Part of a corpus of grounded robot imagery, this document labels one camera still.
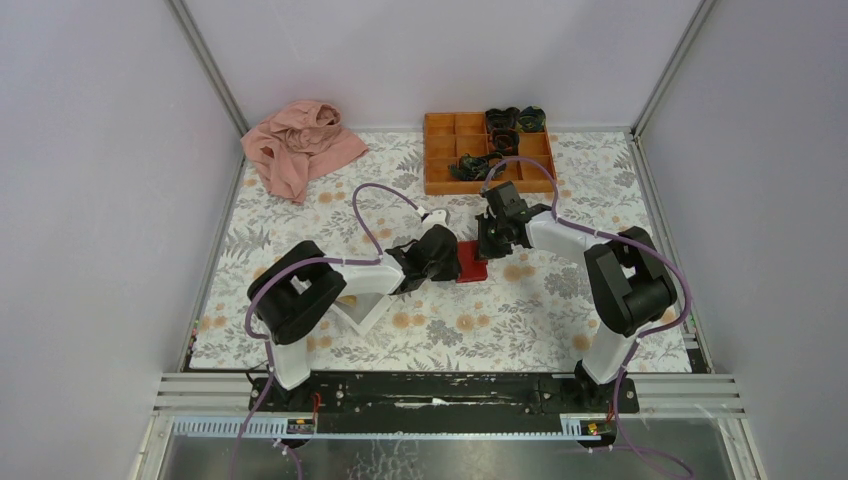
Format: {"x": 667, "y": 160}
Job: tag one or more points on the camouflage rolled belt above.
{"x": 477, "y": 168}

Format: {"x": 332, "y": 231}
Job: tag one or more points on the green rolled belt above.
{"x": 531, "y": 119}

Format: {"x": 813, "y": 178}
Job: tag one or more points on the orange compartment tray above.
{"x": 450, "y": 135}

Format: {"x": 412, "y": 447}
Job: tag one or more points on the loose gold card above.
{"x": 348, "y": 300}

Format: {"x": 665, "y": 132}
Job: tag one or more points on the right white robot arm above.
{"x": 630, "y": 286}

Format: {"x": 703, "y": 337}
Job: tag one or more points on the white plastic card box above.
{"x": 368, "y": 311}

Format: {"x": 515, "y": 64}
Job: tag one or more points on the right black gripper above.
{"x": 487, "y": 251}

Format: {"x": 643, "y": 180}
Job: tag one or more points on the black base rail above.
{"x": 348, "y": 402}

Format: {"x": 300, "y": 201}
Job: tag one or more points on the pink crumpled cloth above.
{"x": 302, "y": 142}

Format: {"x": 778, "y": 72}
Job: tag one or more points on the dark rolled belt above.
{"x": 505, "y": 141}

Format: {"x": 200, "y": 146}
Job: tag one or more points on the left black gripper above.
{"x": 450, "y": 272}

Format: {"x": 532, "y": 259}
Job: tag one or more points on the black rolled belt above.
{"x": 501, "y": 119}

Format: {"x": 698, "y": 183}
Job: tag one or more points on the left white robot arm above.
{"x": 293, "y": 296}

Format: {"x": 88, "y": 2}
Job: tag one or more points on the red card holder wallet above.
{"x": 473, "y": 268}

